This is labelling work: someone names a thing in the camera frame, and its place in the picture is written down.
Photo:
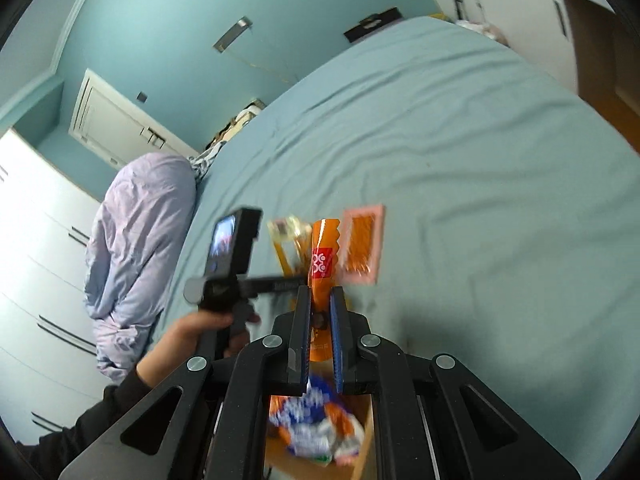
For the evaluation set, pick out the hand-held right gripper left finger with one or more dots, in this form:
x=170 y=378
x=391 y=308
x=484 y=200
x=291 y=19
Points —
x=299 y=340

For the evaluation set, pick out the lilac pillow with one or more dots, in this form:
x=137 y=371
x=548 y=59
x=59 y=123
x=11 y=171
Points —
x=140 y=230

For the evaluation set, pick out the white cabinet with drawers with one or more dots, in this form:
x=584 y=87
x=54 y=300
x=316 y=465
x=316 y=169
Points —
x=515 y=5

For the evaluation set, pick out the brown cardboard box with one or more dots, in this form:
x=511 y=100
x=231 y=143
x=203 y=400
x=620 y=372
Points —
x=367 y=440

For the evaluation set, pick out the striped cloth pile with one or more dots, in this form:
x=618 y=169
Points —
x=230 y=135

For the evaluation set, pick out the pink snack packet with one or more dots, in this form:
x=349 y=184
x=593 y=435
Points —
x=362 y=245

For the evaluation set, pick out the person's left hand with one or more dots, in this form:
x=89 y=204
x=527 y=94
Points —
x=187 y=332

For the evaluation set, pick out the yellow snack packet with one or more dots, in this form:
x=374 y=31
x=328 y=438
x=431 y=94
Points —
x=287 y=245

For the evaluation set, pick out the white bag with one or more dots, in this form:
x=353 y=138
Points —
x=480 y=30

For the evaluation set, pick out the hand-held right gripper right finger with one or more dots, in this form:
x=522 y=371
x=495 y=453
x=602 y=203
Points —
x=339 y=340

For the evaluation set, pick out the person's left forearm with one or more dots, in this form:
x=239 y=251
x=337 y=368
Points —
x=100 y=420

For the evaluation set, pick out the grey wall switch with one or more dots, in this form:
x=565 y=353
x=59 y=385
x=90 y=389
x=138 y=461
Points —
x=142 y=97

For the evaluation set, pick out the blue orange snack packet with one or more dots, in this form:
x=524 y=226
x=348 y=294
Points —
x=310 y=425

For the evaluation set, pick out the black flat device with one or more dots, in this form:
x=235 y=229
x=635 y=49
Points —
x=372 y=25

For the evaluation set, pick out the light blue bed sheet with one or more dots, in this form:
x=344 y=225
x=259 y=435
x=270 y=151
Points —
x=450 y=160

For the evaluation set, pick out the white wardrobe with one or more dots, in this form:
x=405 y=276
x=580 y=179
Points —
x=35 y=260

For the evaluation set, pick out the white door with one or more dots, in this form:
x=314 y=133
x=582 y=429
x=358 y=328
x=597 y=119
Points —
x=115 y=120

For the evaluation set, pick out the metal wall bracket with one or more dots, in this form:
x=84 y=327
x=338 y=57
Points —
x=232 y=34

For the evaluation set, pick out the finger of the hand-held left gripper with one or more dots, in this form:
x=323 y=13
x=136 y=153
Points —
x=285 y=285

